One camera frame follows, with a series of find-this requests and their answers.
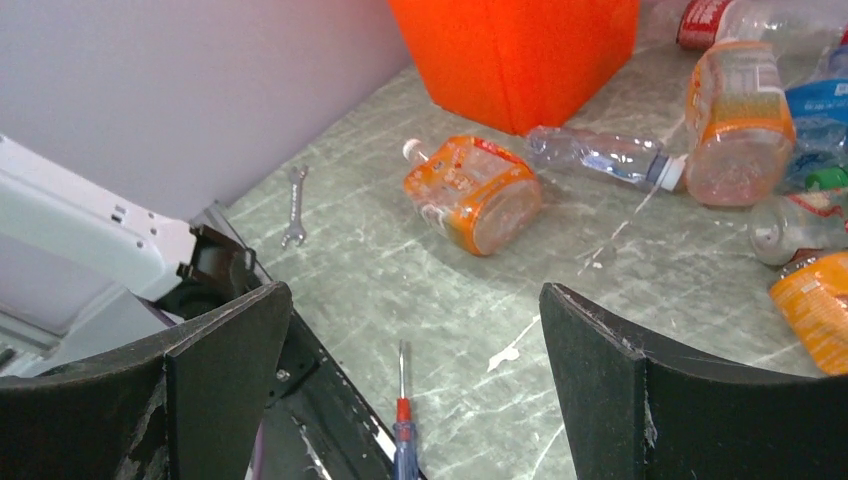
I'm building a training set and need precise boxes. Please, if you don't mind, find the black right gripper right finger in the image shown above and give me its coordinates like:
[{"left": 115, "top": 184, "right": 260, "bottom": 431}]
[{"left": 539, "top": 283, "right": 847, "bottom": 479}]

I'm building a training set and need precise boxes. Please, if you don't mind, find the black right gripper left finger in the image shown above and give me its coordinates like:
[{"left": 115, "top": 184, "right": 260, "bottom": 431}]
[{"left": 1, "top": 282, "right": 292, "bottom": 479}]

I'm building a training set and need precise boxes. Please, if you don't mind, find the orange juice bottle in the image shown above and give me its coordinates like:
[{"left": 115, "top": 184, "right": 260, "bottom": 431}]
[{"left": 769, "top": 250, "right": 847, "bottom": 376}]

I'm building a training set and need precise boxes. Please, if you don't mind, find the small red label bottle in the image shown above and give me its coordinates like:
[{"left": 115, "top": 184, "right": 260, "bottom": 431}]
[{"left": 747, "top": 188, "right": 847, "bottom": 266}]

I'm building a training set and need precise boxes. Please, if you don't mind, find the large orange label bottle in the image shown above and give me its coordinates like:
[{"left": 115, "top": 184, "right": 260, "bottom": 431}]
[{"left": 684, "top": 41, "right": 796, "bottom": 207}]

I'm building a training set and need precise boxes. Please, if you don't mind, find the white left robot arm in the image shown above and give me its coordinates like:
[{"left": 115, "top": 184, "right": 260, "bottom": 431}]
[{"left": 1, "top": 136, "right": 256, "bottom": 377}]

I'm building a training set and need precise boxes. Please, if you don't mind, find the orange plastic bin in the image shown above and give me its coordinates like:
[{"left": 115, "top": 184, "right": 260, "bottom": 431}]
[{"left": 389, "top": 0, "right": 640, "bottom": 135}]

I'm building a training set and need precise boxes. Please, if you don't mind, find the small silver wrench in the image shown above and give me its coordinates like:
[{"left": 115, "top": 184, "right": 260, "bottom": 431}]
[{"left": 281, "top": 165, "right": 309, "bottom": 249}]

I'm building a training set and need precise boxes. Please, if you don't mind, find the red blue screwdriver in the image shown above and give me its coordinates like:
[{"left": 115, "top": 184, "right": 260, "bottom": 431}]
[{"left": 393, "top": 340, "right": 420, "bottom": 480}]

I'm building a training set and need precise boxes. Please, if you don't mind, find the clear bottle white cap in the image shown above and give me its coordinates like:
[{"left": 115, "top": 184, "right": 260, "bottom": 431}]
[{"left": 525, "top": 126, "right": 685, "bottom": 192}]

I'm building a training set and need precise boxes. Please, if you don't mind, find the crushed orange label bottle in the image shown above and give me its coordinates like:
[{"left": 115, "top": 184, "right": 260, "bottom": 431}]
[{"left": 403, "top": 135, "right": 543, "bottom": 256}]

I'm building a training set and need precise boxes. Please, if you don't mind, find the green plastic bottle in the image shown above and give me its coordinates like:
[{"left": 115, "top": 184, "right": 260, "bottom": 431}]
[{"left": 805, "top": 166, "right": 848, "bottom": 191}]

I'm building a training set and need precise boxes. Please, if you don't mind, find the blue label crushed bottle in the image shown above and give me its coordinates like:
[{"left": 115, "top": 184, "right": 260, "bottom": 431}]
[{"left": 778, "top": 39, "right": 847, "bottom": 193}]

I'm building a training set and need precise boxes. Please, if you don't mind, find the red label clear bottle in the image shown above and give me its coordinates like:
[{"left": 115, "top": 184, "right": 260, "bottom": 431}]
[{"left": 676, "top": 0, "right": 847, "bottom": 55}]

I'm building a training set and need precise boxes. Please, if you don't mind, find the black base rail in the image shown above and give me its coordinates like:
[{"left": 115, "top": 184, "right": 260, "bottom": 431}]
[{"left": 192, "top": 201, "right": 425, "bottom": 480}]

